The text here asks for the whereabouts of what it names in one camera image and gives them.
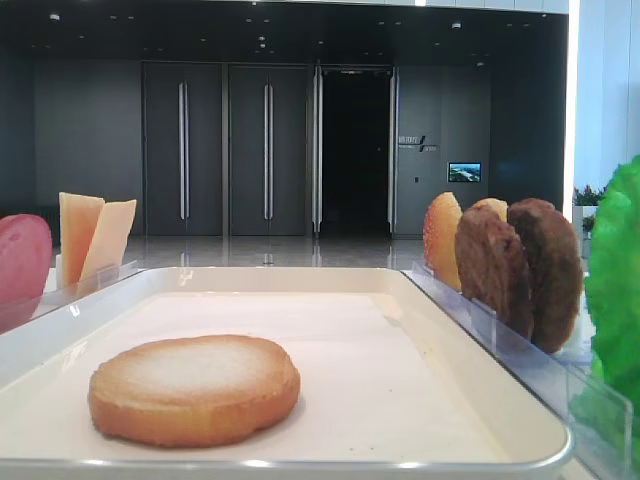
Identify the clear acrylic rack rail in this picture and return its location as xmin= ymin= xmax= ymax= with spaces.
xmin=1 ymin=261 xmax=140 ymax=333
xmin=405 ymin=263 xmax=639 ymax=479

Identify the green lettuce leaf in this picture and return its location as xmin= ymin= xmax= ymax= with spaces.
xmin=585 ymin=157 xmax=639 ymax=462

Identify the round toasted bread slice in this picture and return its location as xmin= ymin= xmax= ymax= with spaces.
xmin=88 ymin=335 xmax=301 ymax=448

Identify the rear brown meat patty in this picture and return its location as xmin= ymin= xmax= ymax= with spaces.
xmin=507 ymin=198 xmax=584 ymax=354

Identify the orange cheese slice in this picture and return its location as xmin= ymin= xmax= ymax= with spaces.
xmin=59 ymin=192 xmax=105 ymax=287

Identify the brown meat patty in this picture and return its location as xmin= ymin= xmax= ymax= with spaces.
xmin=455 ymin=205 xmax=534 ymax=340
xmin=507 ymin=198 xmax=584 ymax=354

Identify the rear bread slice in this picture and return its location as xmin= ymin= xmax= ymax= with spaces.
xmin=472 ymin=197 xmax=508 ymax=222

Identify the clear acrylic left rack rail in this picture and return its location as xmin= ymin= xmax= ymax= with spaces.
xmin=1 ymin=261 xmax=140 ymax=333

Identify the red tomato slice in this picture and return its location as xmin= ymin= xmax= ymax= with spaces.
xmin=1 ymin=214 xmax=52 ymax=333

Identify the front brown meat patty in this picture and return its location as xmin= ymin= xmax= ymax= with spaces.
xmin=455 ymin=205 xmax=534 ymax=340

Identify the clear acrylic right rack rail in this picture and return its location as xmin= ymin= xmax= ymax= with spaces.
xmin=405 ymin=263 xmax=639 ymax=479

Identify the dark double door left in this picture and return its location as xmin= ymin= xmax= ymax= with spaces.
xmin=144 ymin=63 xmax=223 ymax=236

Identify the open glass door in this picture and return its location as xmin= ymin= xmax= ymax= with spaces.
xmin=312 ymin=65 xmax=323 ymax=238

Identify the dark double door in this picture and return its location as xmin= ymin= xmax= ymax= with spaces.
xmin=230 ymin=66 xmax=307 ymax=236
xmin=144 ymin=63 xmax=223 ymax=236

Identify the pale yellow cheese slice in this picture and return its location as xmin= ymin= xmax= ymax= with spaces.
xmin=80 ymin=199 xmax=137 ymax=281

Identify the white rectangular serving tray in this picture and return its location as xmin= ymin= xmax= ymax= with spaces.
xmin=1 ymin=267 xmax=574 ymax=479

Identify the potted plant with flowers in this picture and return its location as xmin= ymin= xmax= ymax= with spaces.
xmin=573 ymin=185 xmax=606 ymax=206

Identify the front bread slice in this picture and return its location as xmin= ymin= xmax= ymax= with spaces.
xmin=423 ymin=192 xmax=462 ymax=291

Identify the wall mounted display screen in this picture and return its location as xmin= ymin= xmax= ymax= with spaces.
xmin=447 ymin=162 xmax=482 ymax=183

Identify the dark double door middle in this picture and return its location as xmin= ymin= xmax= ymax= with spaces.
xmin=230 ymin=66 xmax=307 ymax=236

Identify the white paper tray liner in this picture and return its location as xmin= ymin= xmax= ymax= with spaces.
xmin=1 ymin=293 xmax=504 ymax=465

